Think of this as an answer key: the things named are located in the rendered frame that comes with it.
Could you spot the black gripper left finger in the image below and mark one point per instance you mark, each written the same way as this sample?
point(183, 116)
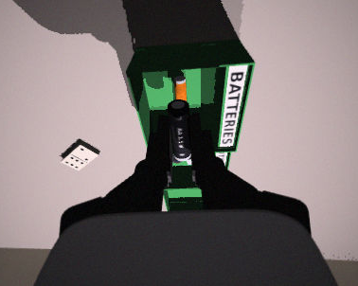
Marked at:
point(141, 192)

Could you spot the dark green bin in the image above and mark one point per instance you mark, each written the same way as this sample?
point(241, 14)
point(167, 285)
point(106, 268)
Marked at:
point(218, 94)

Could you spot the white domino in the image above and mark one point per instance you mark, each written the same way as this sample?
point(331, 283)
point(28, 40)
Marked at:
point(80, 156)

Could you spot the black aa battery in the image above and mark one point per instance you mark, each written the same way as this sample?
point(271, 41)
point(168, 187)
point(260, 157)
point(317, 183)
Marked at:
point(178, 111)

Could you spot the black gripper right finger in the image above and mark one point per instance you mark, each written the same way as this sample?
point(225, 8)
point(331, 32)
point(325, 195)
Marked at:
point(222, 189)

